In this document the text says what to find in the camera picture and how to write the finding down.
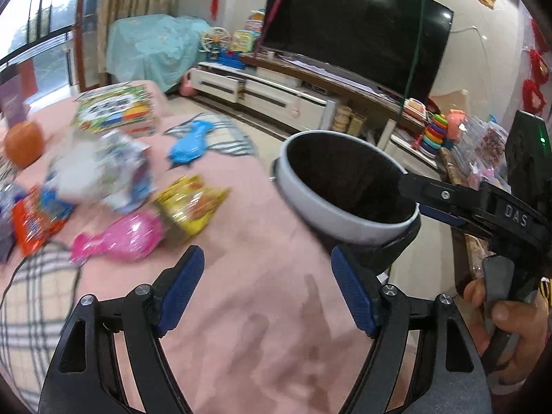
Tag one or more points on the white red milk carton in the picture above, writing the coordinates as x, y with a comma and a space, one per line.
77, 172

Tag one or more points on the orange snack packet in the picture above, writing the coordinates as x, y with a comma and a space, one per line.
34, 224

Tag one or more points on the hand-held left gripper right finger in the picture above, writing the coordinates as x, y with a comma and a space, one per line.
353, 295

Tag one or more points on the pink floor toy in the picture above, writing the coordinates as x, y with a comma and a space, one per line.
188, 85

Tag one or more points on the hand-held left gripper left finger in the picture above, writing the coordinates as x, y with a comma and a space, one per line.
181, 287

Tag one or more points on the orange red apple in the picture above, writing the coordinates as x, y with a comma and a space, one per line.
23, 144

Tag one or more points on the yellow green activity cube toy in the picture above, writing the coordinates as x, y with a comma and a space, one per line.
243, 42

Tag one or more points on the black flat television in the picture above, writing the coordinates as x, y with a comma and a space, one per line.
345, 21

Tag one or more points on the ferris wheel toy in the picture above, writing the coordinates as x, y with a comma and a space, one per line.
214, 43

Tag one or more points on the colourful children's book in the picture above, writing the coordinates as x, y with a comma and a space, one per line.
112, 110

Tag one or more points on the red heart wall decoration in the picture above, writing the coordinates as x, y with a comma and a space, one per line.
537, 90

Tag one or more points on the blue plastic toy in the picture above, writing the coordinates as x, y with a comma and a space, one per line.
228, 59

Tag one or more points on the clear plastic bead boxes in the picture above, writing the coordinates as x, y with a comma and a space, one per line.
483, 151

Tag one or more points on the person's right hand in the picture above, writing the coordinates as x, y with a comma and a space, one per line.
524, 317

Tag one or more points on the pink plastic wrapper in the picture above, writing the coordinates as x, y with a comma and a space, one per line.
125, 237

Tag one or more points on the teal cover cloth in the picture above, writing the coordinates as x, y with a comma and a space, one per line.
151, 47

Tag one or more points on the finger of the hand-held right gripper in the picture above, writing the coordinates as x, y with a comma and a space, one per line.
440, 194
440, 216

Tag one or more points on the blue plastic wrapper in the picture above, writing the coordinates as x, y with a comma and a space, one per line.
189, 144

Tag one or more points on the colourful toy box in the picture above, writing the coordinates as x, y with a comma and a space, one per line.
255, 20

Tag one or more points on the pink tablecloth with plaid patches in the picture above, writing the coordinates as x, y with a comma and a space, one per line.
258, 310

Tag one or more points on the blue white snack packet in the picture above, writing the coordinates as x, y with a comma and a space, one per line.
133, 177

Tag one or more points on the purple drink bottle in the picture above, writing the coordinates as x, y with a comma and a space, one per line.
13, 103

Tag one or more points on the white wooden television cabinet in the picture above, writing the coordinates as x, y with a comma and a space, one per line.
267, 90

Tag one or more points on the glass balcony door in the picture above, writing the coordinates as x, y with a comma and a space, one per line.
43, 13

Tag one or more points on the yellow snack packet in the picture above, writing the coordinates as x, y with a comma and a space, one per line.
189, 207

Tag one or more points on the pink rod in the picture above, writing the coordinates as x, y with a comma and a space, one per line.
276, 13

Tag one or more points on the beige round baskets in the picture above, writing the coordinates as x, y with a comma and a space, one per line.
347, 120

